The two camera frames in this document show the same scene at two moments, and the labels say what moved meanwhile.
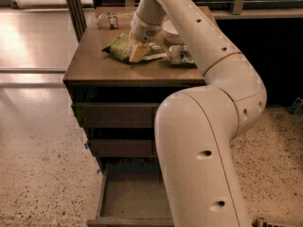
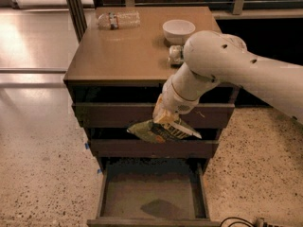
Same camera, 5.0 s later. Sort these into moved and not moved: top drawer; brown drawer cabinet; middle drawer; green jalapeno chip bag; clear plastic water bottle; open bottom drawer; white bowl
Moved: green jalapeno chip bag
Not moved: open bottom drawer; white bowl; top drawer; brown drawer cabinet; clear plastic water bottle; middle drawer
